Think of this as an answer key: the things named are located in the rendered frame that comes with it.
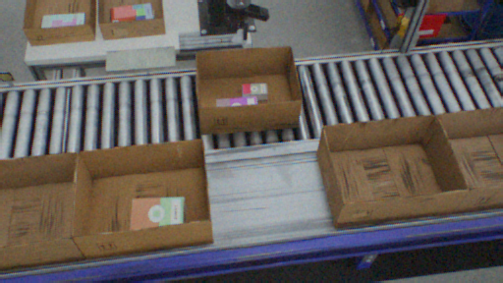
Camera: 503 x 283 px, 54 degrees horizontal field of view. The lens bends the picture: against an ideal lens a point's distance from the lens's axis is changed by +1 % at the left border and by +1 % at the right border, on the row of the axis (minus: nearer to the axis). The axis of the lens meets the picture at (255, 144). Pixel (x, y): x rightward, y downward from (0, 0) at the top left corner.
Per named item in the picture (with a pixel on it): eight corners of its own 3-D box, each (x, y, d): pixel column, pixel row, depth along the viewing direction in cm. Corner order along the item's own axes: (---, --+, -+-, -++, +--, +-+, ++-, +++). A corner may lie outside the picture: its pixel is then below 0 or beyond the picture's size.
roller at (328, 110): (320, 67, 222) (321, 59, 218) (348, 163, 193) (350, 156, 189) (309, 68, 222) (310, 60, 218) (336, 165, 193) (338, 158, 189)
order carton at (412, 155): (421, 141, 178) (437, 113, 164) (451, 214, 162) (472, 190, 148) (315, 153, 174) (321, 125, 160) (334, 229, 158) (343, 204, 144)
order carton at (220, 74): (288, 74, 213) (291, 45, 199) (299, 128, 197) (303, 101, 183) (197, 80, 210) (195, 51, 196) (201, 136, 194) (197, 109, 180)
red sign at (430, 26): (436, 35, 222) (446, 13, 212) (436, 36, 222) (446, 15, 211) (402, 38, 221) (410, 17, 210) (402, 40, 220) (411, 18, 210)
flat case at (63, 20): (43, 18, 227) (42, 15, 226) (85, 15, 229) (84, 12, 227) (40, 38, 219) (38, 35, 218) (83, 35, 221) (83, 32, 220)
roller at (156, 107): (162, 82, 215) (160, 74, 211) (166, 184, 187) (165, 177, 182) (150, 83, 215) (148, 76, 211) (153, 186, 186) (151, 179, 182)
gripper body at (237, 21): (224, 17, 185) (223, -7, 175) (247, 16, 186) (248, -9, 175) (226, 32, 182) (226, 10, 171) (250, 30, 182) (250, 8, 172)
